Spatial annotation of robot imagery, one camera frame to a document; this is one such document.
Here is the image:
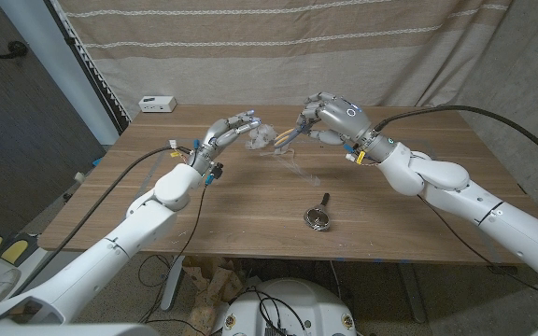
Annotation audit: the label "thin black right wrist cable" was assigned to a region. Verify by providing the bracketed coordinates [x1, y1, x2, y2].
[418, 195, 538, 307]

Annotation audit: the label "orange grey handled scissors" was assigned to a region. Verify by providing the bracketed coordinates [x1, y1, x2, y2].
[273, 126, 308, 150]

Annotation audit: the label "beige striped curtain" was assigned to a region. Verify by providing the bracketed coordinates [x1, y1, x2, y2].
[56, 0, 516, 109]

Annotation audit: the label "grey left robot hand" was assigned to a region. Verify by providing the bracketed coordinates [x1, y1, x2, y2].
[188, 110, 262, 176]

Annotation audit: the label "white power strip box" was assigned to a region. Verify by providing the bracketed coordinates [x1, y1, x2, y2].
[138, 95, 178, 114]

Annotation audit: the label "white table leg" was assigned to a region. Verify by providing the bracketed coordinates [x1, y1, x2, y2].
[160, 255, 187, 312]

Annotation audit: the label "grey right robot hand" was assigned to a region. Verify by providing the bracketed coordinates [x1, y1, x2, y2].
[296, 91, 397, 162]

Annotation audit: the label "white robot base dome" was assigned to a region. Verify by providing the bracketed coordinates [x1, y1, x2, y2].
[220, 278, 358, 336]

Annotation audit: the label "thin black left wrist cable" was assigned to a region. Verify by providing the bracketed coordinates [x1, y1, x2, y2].
[137, 182, 209, 324]

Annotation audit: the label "crumpled brown paper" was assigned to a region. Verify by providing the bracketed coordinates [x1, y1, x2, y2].
[184, 255, 261, 336]

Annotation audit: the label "black zigzag edged strip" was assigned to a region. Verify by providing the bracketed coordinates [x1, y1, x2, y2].
[47, 0, 133, 134]

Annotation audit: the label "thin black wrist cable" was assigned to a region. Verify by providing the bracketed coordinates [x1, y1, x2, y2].
[137, 182, 209, 324]
[418, 195, 538, 307]

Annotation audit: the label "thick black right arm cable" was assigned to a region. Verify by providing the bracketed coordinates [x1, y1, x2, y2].
[373, 105, 538, 170]

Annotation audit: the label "grey table leg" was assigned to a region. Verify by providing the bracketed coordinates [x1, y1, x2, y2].
[397, 263, 428, 324]

